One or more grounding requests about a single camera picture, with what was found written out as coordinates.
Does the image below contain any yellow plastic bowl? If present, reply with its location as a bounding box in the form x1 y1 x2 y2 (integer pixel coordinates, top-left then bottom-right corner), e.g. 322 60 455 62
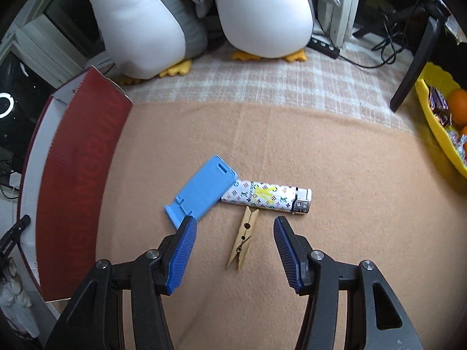
415 62 467 180

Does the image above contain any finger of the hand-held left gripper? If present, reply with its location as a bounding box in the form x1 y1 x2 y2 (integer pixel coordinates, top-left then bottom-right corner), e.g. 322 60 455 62
0 214 32 267

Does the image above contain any blue phone stand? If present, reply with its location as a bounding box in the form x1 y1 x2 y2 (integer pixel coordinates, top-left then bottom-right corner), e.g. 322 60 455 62
164 155 238 228

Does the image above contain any penguin plush toy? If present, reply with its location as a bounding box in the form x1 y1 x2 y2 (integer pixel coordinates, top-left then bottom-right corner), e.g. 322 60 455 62
71 0 208 84
206 0 341 62

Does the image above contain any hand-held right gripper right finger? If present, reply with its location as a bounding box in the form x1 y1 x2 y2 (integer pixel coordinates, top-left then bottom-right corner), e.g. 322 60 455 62
273 216 426 350

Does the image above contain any white window frame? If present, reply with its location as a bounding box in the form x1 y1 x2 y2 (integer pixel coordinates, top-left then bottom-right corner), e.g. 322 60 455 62
317 0 363 46

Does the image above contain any black cable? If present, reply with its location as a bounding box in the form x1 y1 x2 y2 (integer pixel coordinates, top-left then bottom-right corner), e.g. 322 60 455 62
339 5 420 69

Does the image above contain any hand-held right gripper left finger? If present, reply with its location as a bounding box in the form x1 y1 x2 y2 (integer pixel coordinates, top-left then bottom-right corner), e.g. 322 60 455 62
44 215 198 350

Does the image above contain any brown wrapped candy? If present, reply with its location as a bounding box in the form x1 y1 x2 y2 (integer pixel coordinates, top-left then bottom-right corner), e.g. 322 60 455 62
428 85 452 126

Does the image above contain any person's left hand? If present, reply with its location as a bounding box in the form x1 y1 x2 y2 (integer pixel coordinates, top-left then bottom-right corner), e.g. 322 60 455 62
0 257 41 340

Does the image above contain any wooden clothespin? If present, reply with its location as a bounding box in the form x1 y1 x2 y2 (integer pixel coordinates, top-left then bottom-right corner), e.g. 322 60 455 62
226 206 260 271

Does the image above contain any beige checkered blanket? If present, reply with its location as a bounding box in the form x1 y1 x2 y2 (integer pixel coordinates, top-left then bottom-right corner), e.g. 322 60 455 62
88 40 427 135

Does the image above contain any red cardboard box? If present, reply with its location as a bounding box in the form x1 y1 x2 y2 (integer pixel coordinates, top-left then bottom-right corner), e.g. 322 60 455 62
18 66 134 301

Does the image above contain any black power strip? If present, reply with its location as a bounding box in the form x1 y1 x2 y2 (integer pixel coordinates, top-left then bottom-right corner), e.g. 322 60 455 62
306 36 341 60

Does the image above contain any patterned white lighter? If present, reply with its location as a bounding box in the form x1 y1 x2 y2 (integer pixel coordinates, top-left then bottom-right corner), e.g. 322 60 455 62
221 179 313 216

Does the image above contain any black furniture leg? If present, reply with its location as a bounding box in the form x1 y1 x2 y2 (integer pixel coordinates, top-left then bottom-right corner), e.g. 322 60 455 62
390 16 443 113

